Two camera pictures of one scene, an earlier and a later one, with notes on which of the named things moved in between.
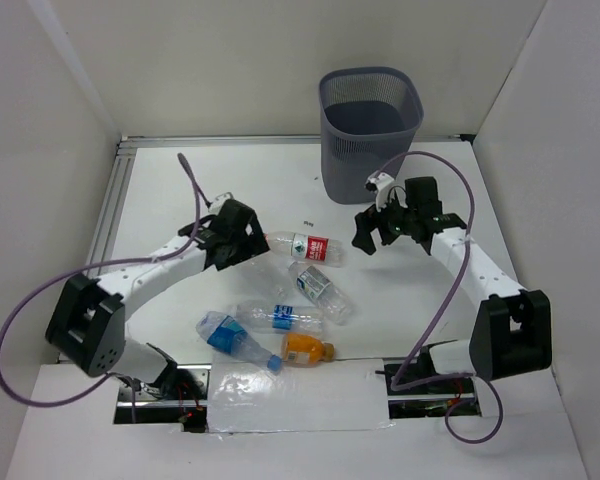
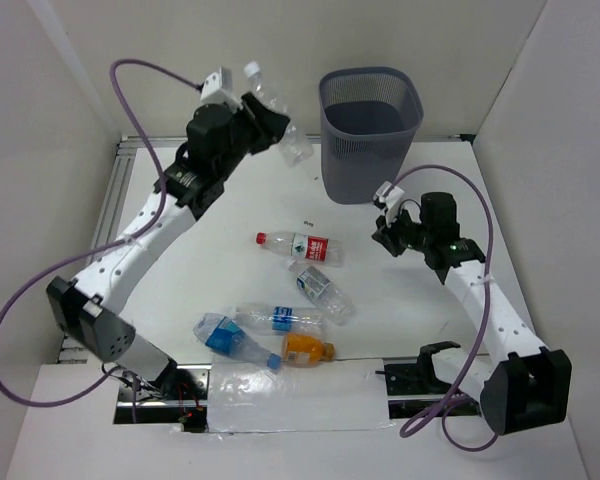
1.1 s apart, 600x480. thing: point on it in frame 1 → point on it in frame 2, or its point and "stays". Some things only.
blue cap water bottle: (226, 333) stays
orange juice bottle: (306, 349) stays
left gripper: (247, 240) → (264, 122)
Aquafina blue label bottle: (279, 318) stays
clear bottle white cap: (264, 287) → (294, 146)
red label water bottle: (321, 250) stays
